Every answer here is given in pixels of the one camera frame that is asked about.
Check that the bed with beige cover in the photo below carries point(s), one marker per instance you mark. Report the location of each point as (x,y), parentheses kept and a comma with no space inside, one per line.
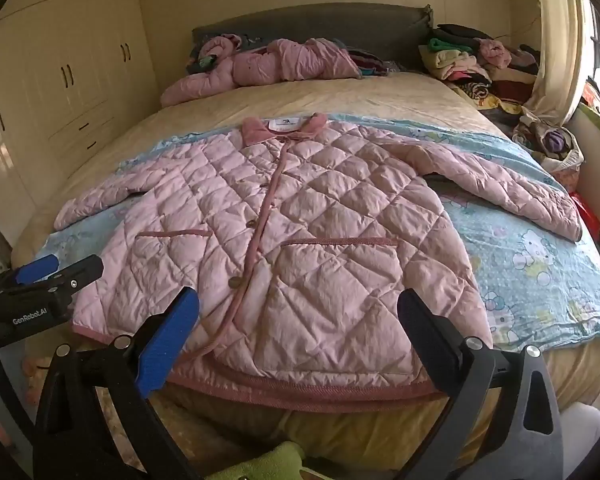
(330,95)

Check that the blue cartoon printed blanket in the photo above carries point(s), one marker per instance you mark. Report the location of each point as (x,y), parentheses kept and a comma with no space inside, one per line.
(520,240)

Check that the grey padded headboard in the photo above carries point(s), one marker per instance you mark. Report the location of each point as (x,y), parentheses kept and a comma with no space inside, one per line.
(370,30)

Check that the pile of folded clothes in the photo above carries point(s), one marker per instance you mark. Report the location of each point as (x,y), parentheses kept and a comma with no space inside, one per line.
(455,60)

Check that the cream wardrobe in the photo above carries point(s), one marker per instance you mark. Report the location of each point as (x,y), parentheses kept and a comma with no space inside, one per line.
(55,60)

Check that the cream curtain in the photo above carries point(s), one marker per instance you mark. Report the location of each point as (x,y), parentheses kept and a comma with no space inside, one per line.
(560,35)

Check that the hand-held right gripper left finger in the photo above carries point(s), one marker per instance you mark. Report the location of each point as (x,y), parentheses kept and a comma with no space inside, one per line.
(172,340)

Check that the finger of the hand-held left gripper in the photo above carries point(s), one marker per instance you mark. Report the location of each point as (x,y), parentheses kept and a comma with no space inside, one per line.
(77,272)
(37,269)

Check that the plastic bag of clothes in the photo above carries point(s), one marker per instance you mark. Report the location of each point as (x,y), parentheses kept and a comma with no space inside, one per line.
(555,142)

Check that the crumpled pink puffer coat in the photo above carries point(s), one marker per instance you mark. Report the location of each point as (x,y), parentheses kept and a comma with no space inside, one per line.
(260,67)

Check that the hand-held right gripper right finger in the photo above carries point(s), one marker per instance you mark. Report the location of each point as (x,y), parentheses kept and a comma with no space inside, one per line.
(430,345)

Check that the striped colourful cloth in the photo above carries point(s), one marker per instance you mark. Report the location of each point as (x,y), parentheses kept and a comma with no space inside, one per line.
(375,62)

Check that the green cloth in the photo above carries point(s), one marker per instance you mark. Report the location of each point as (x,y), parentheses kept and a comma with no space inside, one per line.
(265,465)

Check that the pink quilted jacket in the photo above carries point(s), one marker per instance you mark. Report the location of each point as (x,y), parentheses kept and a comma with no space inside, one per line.
(305,235)

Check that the red cloth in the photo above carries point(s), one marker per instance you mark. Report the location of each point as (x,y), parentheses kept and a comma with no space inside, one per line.
(585,215)

